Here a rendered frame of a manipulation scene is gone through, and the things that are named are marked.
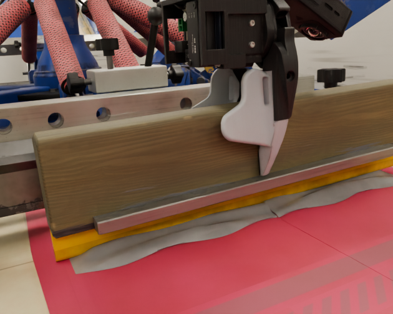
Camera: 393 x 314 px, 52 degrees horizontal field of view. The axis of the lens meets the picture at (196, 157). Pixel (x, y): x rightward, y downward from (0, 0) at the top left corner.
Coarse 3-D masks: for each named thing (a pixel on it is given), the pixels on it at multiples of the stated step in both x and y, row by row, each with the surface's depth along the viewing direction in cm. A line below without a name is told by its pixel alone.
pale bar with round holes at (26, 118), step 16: (304, 80) 76; (80, 96) 62; (96, 96) 61; (112, 96) 60; (128, 96) 61; (144, 96) 62; (160, 96) 64; (176, 96) 65; (192, 96) 66; (0, 112) 54; (16, 112) 55; (32, 112) 56; (48, 112) 57; (64, 112) 58; (80, 112) 59; (96, 112) 60; (112, 112) 61; (128, 112) 62; (144, 112) 63; (160, 112) 64; (16, 128) 55; (32, 128) 56; (48, 128) 57
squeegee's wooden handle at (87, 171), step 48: (336, 96) 39; (384, 96) 42; (48, 144) 28; (96, 144) 29; (144, 144) 31; (192, 144) 33; (240, 144) 35; (288, 144) 37; (336, 144) 40; (384, 144) 43; (48, 192) 28; (96, 192) 30; (144, 192) 32
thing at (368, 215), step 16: (368, 192) 41; (384, 192) 41; (304, 208) 38; (320, 208) 38; (336, 208) 38; (352, 208) 38; (368, 208) 38; (384, 208) 37; (304, 224) 35; (320, 224) 35; (336, 224) 35; (352, 224) 35; (368, 224) 34; (384, 224) 34; (320, 240) 32; (336, 240) 32; (352, 240) 32; (368, 240) 32
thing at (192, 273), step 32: (32, 224) 38; (256, 224) 36; (288, 224) 35; (32, 256) 32; (160, 256) 31; (192, 256) 31; (224, 256) 31; (256, 256) 30; (288, 256) 30; (320, 256) 30; (64, 288) 28; (96, 288) 27; (128, 288) 27; (160, 288) 27; (192, 288) 27; (224, 288) 27
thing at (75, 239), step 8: (384, 160) 46; (352, 168) 44; (320, 176) 42; (288, 184) 40; (296, 184) 40; (264, 192) 39; (232, 200) 37; (240, 200) 38; (200, 208) 36; (208, 208) 36; (176, 216) 35; (144, 224) 33; (80, 232) 31; (88, 232) 31; (96, 232) 32; (112, 232) 32; (120, 232) 33; (56, 240) 30; (64, 240) 31; (72, 240) 31; (80, 240) 31; (88, 240) 32; (56, 248) 30; (64, 248) 31
